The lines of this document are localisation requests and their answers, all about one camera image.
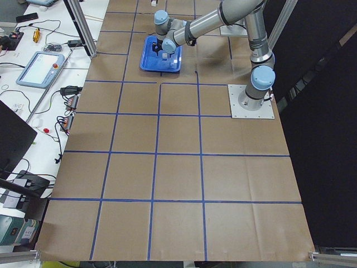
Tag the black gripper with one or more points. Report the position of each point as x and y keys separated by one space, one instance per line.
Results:
x=159 y=44

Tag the blue plastic tray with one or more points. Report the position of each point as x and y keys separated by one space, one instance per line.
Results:
x=150 y=61

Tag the black power adapter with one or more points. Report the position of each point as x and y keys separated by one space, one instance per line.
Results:
x=74 y=43

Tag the blue teach pendant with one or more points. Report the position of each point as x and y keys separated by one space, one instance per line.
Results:
x=41 y=70

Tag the yellow metal tool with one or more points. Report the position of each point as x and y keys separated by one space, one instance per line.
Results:
x=36 y=35

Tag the smartphone on desk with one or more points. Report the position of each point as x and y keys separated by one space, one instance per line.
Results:
x=27 y=17

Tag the black laptop lid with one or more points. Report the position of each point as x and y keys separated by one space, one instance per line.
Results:
x=16 y=138

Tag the aluminium frame post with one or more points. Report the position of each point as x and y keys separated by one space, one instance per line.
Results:
x=79 y=21
x=282 y=19

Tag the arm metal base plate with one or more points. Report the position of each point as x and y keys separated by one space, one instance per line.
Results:
x=233 y=31
x=243 y=107

